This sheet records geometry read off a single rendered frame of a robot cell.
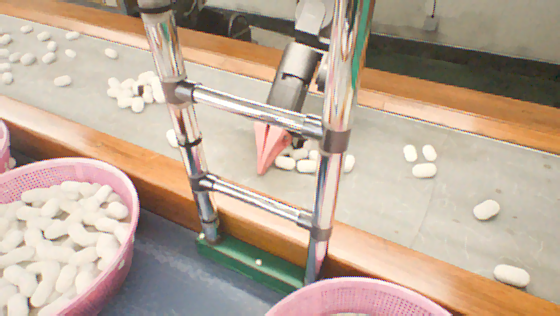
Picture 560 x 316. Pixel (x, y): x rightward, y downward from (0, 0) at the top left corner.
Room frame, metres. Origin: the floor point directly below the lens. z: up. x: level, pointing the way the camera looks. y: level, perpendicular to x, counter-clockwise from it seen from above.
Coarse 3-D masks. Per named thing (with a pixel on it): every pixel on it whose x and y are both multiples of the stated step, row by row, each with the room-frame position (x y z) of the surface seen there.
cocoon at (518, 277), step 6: (498, 270) 0.19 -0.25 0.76; (504, 270) 0.18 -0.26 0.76; (510, 270) 0.18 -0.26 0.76; (516, 270) 0.18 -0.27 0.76; (522, 270) 0.18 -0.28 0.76; (498, 276) 0.18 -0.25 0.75; (504, 276) 0.18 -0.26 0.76; (510, 276) 0.18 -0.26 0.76; (516, 276) 0.18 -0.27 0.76; (522, 276) 0.18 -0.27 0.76; (528, 276) 0.18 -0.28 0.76; (510, 282) 0.17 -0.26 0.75; (516, 282) 0.17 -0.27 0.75; (522, 282) 0.17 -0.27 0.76; (528, 282) 0.17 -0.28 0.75
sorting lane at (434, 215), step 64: (64, 64) 0.72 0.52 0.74; (128, 64) 0.72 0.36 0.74; (192, 64) 0.72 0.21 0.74; (128, 128) 0.47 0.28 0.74; (384, 128) 0.47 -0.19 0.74; (448, 128) 0.47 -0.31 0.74; (384, 192) 0.32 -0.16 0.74; (448, 192) 0.32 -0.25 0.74; (512, 192) 0.32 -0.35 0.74; (448, 256) 0.21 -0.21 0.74; (512, 256) 0.21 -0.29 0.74
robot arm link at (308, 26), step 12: (312, 0) 0.51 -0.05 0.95; (312, 12) 0.50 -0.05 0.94; (324, 12) 0.50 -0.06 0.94; (300, 24) 0.48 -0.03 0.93; (312, 24) 0.48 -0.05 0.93; (300, 36) 0.48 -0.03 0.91; (312, 36) 0.47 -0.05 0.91; (324, 48) 0.48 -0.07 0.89; (324, 72) 0.43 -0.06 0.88; (324, 84) 0.43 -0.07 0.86
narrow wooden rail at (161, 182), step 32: (0, 96) 0.54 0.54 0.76; (32, 128) 0.44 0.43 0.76; (64, 128) 0.44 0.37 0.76; (128, 160) 0.36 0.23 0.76; (160, 160) 0.36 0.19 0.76; (160, 192) 0.31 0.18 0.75; (192, 224) 0.29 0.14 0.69; (224, 224) 0.26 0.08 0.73; (256, 224) 0.24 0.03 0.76; (288, 224) 0.24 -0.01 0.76; (288, 256) 0.22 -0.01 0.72; (352, 256) 0.20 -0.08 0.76; (384, 256) 0.20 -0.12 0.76; (416, 256) 0.20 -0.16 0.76; (416, 288) 0.16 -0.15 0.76; (448, 288) 0.16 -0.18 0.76; (480, 288) 0.16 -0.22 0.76; (512, 288) 0.16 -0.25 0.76
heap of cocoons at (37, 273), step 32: (32, 192) 0.31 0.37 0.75; (64, 192) 0.32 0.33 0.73; (96, 192) 0.32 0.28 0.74; (0, 224) 0.26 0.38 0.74; (32, 224) 0.26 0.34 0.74; (64, 224) 0.26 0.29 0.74; (96, 224) 0.26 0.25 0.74; (128, 224) 0.27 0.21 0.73; (0, 256) 0.22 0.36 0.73; (32, 256) 0.22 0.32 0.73; (64, 256) 0.21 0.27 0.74; (96, 256) 0.22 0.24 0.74; (0, 288) 0.18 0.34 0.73; (32, 288) 0.17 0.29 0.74; (64, 288) 0.17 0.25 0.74
